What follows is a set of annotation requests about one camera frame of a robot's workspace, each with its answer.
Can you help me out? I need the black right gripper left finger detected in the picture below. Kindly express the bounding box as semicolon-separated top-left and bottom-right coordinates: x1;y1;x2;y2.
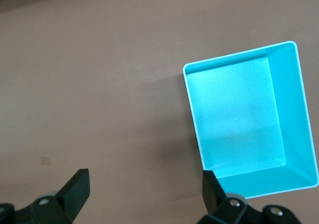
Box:
14;168;90;224

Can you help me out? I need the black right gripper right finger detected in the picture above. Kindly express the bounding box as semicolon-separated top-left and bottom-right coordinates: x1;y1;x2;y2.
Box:
198;170;301;224

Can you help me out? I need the blue plastic box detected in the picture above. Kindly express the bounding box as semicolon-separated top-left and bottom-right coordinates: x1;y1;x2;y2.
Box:
182;41;319;200

